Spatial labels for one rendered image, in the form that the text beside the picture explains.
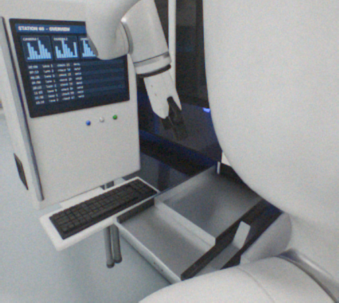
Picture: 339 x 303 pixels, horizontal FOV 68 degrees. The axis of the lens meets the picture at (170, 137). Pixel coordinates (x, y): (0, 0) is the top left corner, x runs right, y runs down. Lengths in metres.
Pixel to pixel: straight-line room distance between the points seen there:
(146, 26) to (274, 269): 0.46
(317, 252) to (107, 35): 0.42
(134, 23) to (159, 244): 0.57
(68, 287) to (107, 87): 1.29
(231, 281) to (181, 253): 0.56
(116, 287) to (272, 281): 1.65
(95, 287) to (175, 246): 1.14
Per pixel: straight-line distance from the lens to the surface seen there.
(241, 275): 0.20
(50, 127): 1.00
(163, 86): 0.54
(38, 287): 1.96
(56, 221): 1.00
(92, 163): 1.11
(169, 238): 0.78
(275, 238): 0.84
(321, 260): 0.20
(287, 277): 0.20
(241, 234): 0.78
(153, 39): 0.54
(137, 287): 1.80
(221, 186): 1.02
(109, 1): 0.45
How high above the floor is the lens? 1.42
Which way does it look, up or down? 22 degrees down
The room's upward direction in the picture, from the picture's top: straight up
